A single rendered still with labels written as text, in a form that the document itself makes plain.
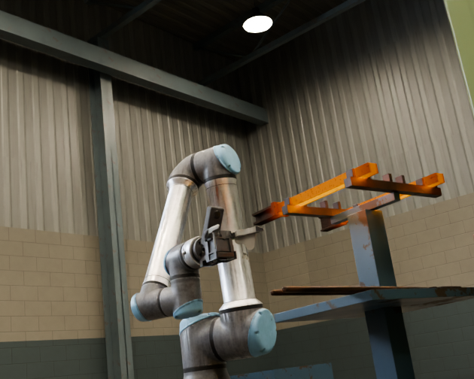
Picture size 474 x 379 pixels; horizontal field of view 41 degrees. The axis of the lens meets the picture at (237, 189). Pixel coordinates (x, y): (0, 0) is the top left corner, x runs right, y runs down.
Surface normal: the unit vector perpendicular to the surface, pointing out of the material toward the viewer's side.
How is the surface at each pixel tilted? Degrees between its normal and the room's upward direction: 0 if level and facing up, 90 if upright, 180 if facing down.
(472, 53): 90
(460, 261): 90
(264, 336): 95
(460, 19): 90
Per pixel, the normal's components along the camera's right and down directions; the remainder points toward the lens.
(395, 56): -0.66, -0.14
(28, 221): 0.74, -0.29
